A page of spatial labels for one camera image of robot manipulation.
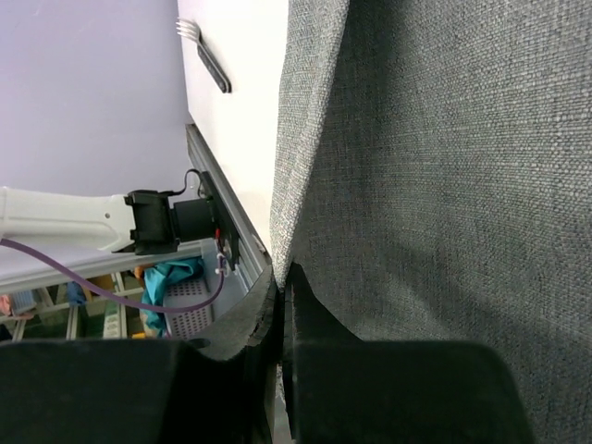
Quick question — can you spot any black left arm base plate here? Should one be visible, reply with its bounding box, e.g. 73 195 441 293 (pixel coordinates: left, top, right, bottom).
177 168 240 271

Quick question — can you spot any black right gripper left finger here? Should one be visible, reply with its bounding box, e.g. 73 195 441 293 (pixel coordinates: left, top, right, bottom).
1 269 277 443

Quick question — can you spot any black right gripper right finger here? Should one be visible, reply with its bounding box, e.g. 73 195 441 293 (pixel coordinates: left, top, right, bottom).
283 264 535 443

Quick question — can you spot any teal cloth in basket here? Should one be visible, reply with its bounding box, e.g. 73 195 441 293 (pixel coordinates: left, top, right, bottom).
133 256 204 338

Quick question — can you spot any grey cloth napkin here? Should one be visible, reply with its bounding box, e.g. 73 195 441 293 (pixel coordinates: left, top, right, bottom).
270 1 591 443

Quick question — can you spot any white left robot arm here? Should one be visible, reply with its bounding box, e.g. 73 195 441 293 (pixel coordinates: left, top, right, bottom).
1 187 218 255

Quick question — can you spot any black handled fork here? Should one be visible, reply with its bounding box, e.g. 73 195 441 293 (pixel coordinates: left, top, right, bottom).
176 18 232 93

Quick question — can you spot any white perforated storage basket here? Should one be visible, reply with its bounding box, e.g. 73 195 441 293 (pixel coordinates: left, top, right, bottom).
163 251 251 339

